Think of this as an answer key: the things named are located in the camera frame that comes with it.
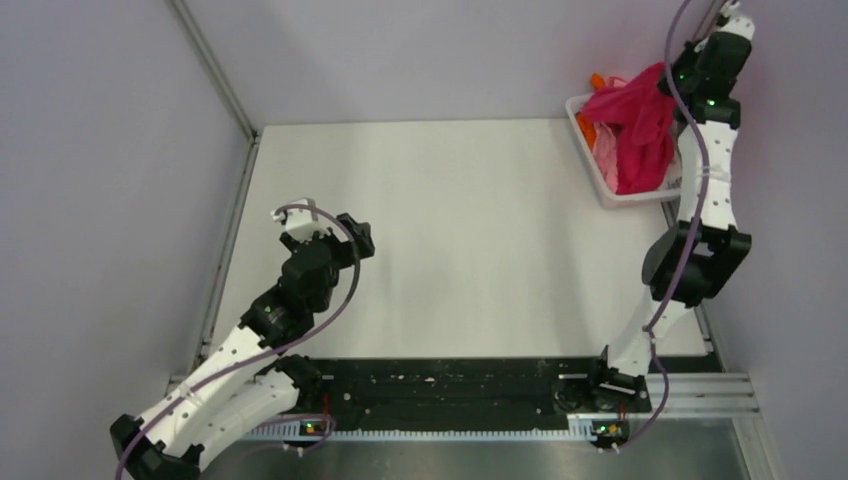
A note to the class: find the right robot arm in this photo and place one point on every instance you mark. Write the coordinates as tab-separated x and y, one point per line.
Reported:
696	256

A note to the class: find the grey slotted cable duct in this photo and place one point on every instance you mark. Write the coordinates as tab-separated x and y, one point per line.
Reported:
579	429

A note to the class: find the white plastic basket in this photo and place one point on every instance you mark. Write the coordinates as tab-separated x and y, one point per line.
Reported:
606	198

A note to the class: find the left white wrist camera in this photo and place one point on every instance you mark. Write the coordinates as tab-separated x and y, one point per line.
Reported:
300	222

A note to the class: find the light pink t-shirt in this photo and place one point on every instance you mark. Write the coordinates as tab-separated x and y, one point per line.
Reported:
604	151

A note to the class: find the orange t-shirt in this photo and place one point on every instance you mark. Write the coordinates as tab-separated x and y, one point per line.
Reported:
587	124

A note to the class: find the aluminium frame profile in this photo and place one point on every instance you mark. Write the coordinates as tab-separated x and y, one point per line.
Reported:
705	396

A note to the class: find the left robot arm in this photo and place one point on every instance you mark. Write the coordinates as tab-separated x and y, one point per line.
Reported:
251	376

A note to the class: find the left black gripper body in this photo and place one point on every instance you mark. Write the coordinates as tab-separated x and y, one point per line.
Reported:
342	258

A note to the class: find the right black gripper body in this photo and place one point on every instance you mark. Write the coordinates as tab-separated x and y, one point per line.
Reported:
683	76

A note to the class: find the magenta t-shirt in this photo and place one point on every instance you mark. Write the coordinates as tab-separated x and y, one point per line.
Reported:
641	116

